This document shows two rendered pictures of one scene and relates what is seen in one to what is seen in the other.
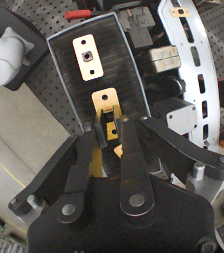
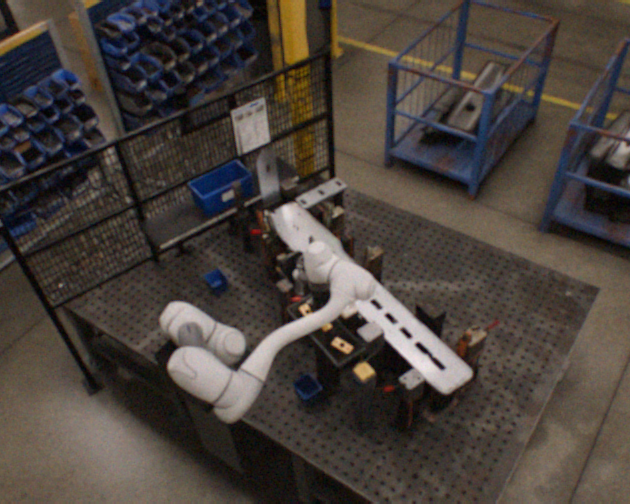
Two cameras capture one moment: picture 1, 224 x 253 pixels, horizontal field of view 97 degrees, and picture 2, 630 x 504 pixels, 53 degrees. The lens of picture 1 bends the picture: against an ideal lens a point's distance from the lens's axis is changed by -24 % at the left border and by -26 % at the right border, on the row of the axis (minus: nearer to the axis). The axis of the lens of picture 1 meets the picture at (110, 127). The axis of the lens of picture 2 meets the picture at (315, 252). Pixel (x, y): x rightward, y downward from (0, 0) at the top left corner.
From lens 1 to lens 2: 2.50 m
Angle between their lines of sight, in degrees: 64
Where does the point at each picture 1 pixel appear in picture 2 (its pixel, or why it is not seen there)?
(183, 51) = (365, 306)
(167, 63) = (349, 311)
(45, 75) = not seen: hidden behind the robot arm
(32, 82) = not seen: hidden behind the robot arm
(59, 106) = (274, 418)
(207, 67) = (390, 305)
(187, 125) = (375, 331)
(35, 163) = not seen: outside the picture
